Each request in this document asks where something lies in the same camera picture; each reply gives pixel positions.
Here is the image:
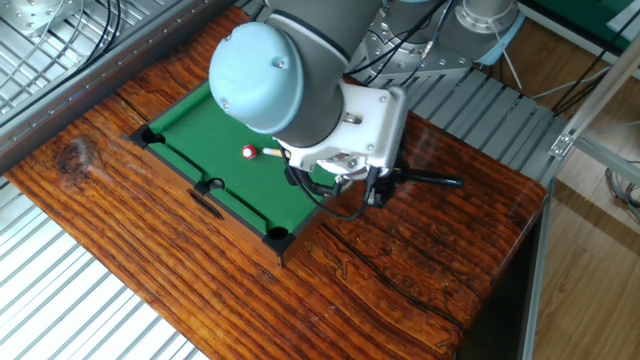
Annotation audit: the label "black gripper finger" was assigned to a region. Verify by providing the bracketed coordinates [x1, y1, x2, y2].
[367, 169, 397, 210]

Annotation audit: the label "wooden pool cue black handle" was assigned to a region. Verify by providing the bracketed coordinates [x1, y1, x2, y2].
[261, 146, 465, 191]

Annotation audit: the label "mini green pool table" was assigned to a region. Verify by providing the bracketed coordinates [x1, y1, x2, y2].
[119, 79, 361, 269]

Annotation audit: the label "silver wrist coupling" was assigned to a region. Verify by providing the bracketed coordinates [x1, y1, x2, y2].
[319, 153, 374, 177]

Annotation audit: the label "green topped desk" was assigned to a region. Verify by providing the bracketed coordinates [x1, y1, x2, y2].
[517, 0, 640, 54]

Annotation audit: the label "metal plate with holes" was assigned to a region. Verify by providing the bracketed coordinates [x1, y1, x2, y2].
[0, 0, 84, 39]

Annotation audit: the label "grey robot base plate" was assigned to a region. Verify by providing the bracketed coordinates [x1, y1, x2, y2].
[357, 34, 481, 82]

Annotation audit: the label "black cable bundle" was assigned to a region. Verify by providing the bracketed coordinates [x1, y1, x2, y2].
[349, 0, 451, 86]

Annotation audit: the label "grey cable metal connector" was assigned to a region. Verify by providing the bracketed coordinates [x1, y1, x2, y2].
[399, 0, 454, 86]

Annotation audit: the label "aluminium frame post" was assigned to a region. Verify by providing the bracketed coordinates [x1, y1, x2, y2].
[547, 27, 640, 161]

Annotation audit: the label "aluminium frame bar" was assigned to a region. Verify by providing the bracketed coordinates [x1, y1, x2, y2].
[574, 134, 640, 174]

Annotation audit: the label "grey cable coil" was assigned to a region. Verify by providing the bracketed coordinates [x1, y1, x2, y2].
[604, 167, 640, 221]

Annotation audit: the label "black looped cable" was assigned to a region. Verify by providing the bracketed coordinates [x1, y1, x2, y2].
[74, 0, 146, 76]

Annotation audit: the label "grey metal rail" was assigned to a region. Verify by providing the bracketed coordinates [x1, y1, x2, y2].
[0, 0, 236, 174]

